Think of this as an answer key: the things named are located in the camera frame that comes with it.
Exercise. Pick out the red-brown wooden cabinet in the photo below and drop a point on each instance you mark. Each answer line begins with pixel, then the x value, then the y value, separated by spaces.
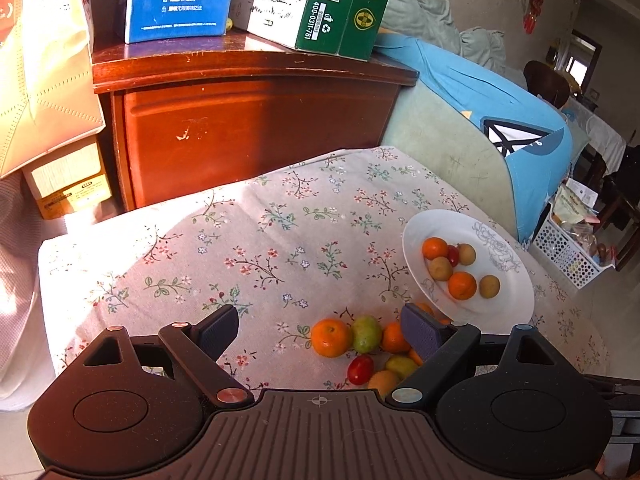
pixel 250 125

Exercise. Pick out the pale snack packet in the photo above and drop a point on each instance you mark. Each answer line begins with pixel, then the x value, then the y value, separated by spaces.
pixel 570 205

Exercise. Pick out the floral tablecloth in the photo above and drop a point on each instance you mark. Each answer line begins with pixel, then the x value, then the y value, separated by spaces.
pixel 250 240

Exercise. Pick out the dark wooden chair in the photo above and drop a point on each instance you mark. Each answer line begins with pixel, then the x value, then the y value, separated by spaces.
pixel 547 82

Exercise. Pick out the white ceramic plate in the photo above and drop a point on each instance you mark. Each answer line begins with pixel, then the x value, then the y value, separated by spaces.
pixel 435 225

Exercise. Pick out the white plastic basket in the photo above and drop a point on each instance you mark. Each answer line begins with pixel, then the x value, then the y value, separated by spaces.
pixel 565 255

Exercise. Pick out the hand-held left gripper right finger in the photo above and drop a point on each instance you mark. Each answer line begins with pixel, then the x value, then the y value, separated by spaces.
pixel 422 332

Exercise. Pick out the blue carton box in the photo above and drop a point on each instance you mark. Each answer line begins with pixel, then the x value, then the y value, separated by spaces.
pixel 175 5

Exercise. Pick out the grey-green blanket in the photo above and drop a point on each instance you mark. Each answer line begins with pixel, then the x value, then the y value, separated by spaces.
pixel 450 25

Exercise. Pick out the green lime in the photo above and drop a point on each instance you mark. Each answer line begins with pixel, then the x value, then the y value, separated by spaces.
pixel 366 335
pixel 400 366

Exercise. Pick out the brown kiwi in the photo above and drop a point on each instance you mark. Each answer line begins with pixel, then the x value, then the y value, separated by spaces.
pixel 441 268
pixel 489 286
pixel 467 254
pixel 382 382

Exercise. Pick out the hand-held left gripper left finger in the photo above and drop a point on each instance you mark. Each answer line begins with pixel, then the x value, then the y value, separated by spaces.
pixel 220 327

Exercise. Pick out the pale green cloth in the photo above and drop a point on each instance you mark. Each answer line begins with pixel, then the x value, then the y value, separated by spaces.
pixel 600 130

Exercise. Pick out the blue printed cloth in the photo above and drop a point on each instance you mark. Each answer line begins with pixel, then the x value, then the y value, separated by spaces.
pixel 450 75

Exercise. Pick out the yellow and white small carton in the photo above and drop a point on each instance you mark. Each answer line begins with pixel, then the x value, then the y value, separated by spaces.
pixel 65 185

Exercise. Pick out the cream paper bag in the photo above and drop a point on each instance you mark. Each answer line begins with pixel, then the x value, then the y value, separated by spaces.
pixel 45 85

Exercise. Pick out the red cherry tomato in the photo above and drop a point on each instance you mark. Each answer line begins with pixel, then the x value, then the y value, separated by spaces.
pixel 453 256
pixel 360 369

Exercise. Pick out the green and white carton box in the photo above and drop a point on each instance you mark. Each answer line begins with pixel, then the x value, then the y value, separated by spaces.
pixel 320 10

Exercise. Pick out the dark window frame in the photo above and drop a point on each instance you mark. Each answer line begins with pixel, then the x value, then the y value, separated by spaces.
pixel 582 55

